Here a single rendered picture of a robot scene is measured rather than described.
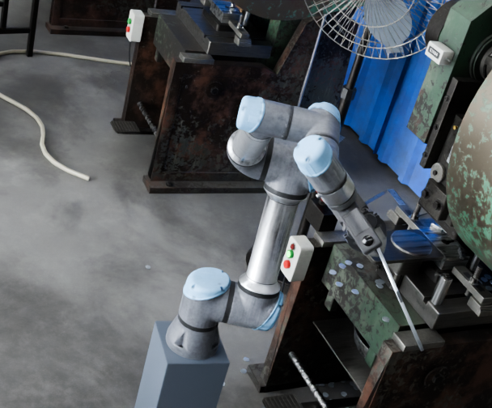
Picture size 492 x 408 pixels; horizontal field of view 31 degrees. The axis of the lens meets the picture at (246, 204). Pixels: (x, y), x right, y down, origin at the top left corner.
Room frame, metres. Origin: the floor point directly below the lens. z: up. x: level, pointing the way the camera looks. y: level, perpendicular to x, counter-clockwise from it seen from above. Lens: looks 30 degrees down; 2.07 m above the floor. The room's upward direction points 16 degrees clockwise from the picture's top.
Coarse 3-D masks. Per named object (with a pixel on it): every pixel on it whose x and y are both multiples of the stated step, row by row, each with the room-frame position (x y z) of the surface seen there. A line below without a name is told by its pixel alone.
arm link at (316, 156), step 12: (300, 144) 1.64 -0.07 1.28; (312, 144) 1.63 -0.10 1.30; (324, 144) 1.62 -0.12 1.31; (336, 144) 1.68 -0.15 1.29; (300, 156) 1.61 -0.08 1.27; (312, 156) 1.60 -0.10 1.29; (324, 156) 1.61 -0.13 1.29; (336, 156) 1.65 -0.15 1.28; (300, 168) 1.62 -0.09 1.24; (312, 168) 1.60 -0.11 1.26; (324, 168) 1.61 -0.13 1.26; (336, 168) 1.63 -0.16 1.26; (312, 180) 1.62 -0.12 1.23; (324, 180) 1.61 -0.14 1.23; (336, 180) 1.62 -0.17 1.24; (324, 192) 1.63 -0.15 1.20
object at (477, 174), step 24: (480, 96) 1.84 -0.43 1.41; (480, 120) 1.81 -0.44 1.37; (456, 144) 1.84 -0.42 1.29; (480, 144) 1.79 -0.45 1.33; (456, 168) 1.83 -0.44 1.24; (480, 168) 1.77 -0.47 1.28; (456, 192) 1.83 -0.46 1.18; (480, 192) 1.75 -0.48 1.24; (456, 216) 1.85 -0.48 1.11; (480, 216) 1.75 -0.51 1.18; (480, 240) 1.78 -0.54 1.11
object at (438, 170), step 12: (456, 120) 2.32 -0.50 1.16; (456, 132) 2.31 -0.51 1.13; (444, 144) 2.33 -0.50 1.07; (444, 156) 2.31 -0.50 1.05; (432, 168) 2.32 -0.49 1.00; (444, 168) 2.30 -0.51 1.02; (432, 180) 2.29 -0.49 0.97; (444, 180) 2.28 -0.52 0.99; (432, 192) 2.27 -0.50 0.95; (444, 192) 2.24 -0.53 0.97; (432, 204) 2.25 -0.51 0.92; (444, 204) 2.22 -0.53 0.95; (444, 216) 2.22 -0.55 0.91
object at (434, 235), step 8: (424, 232) 2.33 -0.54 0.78; (432, 232) 2.35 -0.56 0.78; (440, 232) 2.36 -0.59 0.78; (432, 240) 2.30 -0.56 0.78; (440, 240) 2.31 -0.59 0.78; (448, 240) 2.33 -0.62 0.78; (440, 248) 2.27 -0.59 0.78; (448, 248) 2.28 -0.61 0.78; (456, 248) 2.30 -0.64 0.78; (448, 256) 2.24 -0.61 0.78; (456, 256) 2.25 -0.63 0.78; (440, 264) 2.24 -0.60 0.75; (448, 264) 2.24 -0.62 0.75; (456, 264) 2.25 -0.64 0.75; (464, 264) 2.27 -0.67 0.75
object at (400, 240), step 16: (400, 240) 2.24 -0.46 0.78; (416, 240) 2.27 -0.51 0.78; (368, 256) 2.12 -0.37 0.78; (384, 256) 2.14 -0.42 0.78; (400, 256) 2.16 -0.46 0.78; (416, 256) 2.19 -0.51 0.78; (432, 256) 2.21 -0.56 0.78; (384, 272) 2.22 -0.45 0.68; (400, 272) 2.18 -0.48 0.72; (416, 272) 2.21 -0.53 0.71
